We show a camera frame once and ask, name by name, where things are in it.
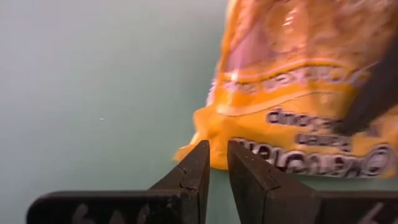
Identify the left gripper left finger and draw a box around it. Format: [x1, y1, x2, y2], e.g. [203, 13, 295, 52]
[148, 139, 211, 224]

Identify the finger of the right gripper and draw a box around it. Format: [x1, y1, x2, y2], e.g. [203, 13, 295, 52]
[334, 37, 398, 136]

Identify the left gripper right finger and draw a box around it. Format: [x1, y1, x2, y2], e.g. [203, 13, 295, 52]
[226, 139, 323, 224]

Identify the yellow Maruchan noodle packet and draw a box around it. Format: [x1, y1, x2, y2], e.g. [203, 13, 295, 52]
[172, 0, 398, 180]

